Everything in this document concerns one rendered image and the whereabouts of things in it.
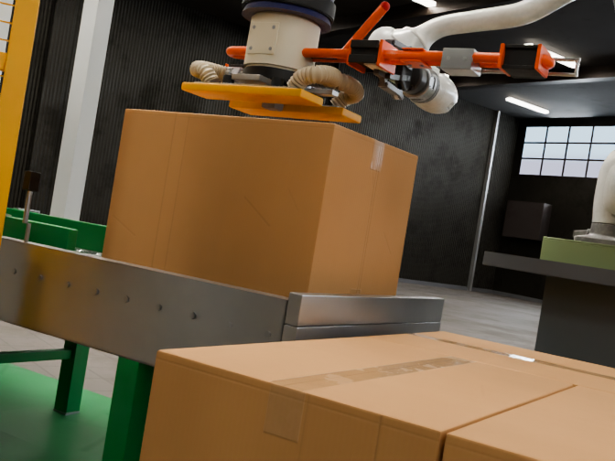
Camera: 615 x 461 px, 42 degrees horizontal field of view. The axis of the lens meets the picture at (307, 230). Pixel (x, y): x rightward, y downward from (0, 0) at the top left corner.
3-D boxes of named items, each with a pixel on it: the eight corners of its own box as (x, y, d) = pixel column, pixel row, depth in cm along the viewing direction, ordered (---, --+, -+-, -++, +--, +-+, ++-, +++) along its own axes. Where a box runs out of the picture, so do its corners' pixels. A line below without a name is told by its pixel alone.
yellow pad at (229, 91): (179, 90, 190) (183, 69, 190) (206, 99, 198) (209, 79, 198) (299, 97, 172) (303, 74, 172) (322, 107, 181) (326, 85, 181)
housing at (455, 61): (438, 68, 168) (442, 47, 168) (450, 76, 174) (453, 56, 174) (469, 69, 164) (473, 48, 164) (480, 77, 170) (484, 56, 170)
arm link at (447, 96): (422, 114, 201) (389, 83, 207) (445, 127, 215) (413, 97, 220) (451, 81, 198) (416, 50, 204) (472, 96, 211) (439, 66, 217)
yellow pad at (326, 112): (228, 107, 206) (231, 88, 206) (250, 114, 214) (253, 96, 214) (341, 115, 188) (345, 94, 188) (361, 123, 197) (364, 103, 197)
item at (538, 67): (496, 67, 161) (500, 42, 161) (507, 76, 167) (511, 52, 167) (537, 69, 156) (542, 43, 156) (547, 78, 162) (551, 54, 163)
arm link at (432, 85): (436, 104, 200) (427, 99, 194) (404, 101, 204) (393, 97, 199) (442, 68, 200) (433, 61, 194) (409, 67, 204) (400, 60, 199)
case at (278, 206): (98, 271, 193) (124, 108, 193) (205, 277, 226) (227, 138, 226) (303, 319, 160) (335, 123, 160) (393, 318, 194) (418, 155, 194)
